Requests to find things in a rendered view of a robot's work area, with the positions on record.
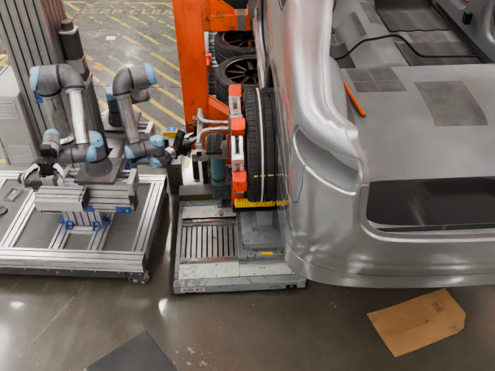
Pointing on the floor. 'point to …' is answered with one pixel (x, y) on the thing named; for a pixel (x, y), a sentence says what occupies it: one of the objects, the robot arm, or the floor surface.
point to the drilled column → (175, 179)
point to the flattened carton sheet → (418, 322)
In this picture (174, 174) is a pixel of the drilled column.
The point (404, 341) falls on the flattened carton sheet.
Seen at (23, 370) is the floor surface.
